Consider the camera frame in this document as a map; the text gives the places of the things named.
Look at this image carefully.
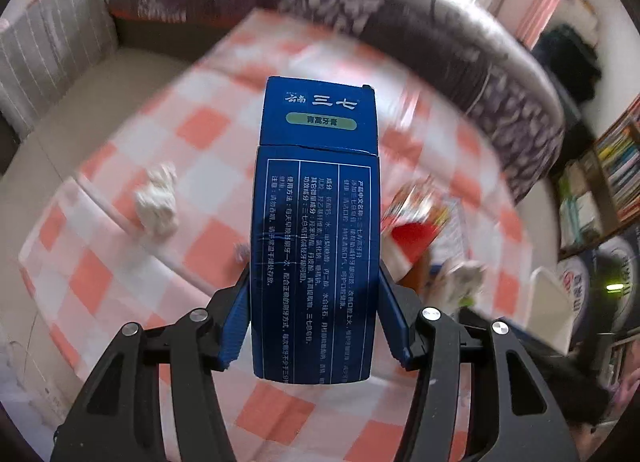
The pink curtain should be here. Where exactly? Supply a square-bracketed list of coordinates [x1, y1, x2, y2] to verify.
[515, 0, 561, 50]

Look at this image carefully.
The white printed round object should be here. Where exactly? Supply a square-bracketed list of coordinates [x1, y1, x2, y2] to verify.
[560, 237, 640, 337]

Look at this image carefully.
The white tissue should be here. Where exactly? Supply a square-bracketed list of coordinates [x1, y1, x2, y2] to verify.
[134, 163, 181, 237]
[435, 259, 488, 307]

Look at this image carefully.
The grey striped cushion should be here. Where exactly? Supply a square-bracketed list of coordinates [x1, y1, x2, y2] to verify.
[0, 0, 121, 143]

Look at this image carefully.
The purple patterned blanket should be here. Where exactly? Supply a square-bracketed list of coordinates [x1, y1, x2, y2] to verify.
[107, 0, 566, 203]

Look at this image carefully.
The pile of dark clothes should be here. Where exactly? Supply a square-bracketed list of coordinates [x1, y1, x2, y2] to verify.
[530, 24, 603, 102]

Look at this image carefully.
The bookshelf with books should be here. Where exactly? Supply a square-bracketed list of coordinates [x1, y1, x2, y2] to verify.
[550, 96, 640, 263]

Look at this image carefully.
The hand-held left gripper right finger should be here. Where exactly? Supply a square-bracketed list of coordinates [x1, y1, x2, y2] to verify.
[378, 262, 581, 462]

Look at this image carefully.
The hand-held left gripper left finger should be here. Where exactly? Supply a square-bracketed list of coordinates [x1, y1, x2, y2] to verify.
[50, 262, 251, 462]

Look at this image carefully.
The orange white checkered cloth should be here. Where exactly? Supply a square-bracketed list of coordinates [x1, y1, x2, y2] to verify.
[17, 9, 536, 462]

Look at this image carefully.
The white plastic bin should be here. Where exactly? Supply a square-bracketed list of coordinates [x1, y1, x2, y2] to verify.
[527, 266, 576, 355]

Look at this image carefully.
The red snack packet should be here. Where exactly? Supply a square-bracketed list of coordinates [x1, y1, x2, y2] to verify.
[380, 182, 471, 277]

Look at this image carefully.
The blue toothpaste box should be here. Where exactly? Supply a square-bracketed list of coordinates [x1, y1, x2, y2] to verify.
[250, 76, 382, 386]

